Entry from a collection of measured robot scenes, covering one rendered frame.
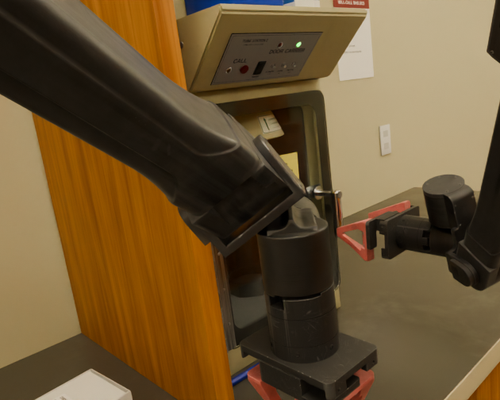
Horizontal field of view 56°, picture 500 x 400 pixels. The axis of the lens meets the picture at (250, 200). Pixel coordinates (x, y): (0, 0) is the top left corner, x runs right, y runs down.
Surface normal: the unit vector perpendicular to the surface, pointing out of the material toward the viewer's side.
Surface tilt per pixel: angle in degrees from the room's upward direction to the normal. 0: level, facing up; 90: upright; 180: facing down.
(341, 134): 90
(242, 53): 135
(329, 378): 0
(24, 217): 90
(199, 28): 90
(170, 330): 90
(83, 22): 60
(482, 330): 0
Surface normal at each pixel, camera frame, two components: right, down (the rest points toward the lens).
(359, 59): 0.67, 0.07
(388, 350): -0.13, -0.97
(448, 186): -0.33, -0.84
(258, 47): 0.57, 0.74
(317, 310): 0.42, 0.14
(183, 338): -0.73, 0.24
